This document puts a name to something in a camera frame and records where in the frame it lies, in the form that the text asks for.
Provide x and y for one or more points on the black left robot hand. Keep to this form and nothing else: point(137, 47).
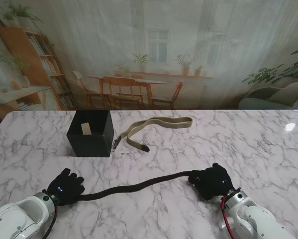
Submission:
point(66, 188)

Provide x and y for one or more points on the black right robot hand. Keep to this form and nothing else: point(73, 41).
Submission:
point(213, 181)

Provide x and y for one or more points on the beige woven belt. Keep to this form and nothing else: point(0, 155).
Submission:
point(85, 128)
point(163, 120)

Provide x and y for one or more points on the black belt with silver buckle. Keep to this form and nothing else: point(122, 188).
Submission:
point(138, 186)

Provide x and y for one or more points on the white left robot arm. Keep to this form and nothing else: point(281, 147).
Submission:
point(19, 216)

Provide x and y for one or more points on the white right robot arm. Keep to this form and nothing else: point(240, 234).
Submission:
point(253, 219)

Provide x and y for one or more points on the black belt storage box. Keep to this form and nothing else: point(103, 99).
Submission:
point(89, 144)

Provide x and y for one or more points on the printed room scene backdrop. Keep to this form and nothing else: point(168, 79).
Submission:
point(148, 49)

